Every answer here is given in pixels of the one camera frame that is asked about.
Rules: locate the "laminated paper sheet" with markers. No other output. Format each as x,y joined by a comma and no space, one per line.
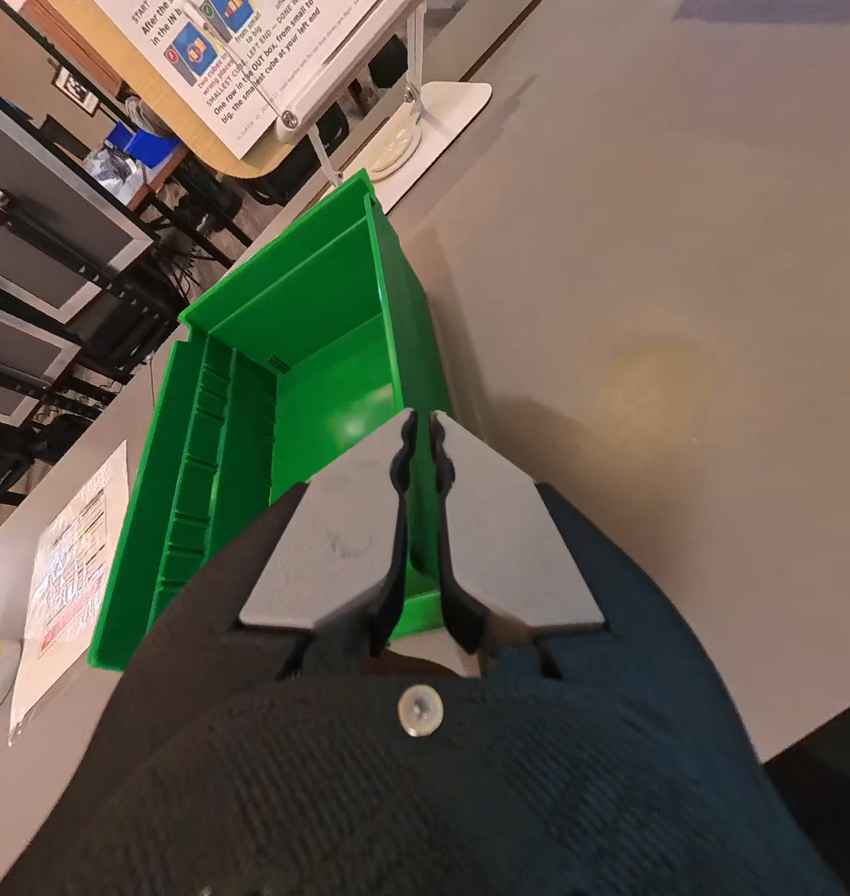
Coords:
75,560

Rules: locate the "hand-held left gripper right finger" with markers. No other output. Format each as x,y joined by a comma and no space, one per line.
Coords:
523,553

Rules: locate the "person's legs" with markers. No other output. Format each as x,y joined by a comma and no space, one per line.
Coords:
831,819

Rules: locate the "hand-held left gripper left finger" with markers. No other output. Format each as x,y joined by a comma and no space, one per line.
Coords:
327,553

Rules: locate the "green plastic bin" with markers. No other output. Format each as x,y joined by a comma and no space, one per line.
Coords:
327,364

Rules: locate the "small framed wall sign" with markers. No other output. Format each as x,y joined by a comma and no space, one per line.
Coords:
75,89

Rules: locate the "small blue storage bin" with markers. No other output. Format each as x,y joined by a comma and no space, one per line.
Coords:
152,147

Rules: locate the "wooden-top standing desk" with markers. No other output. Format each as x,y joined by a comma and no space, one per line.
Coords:
166,168

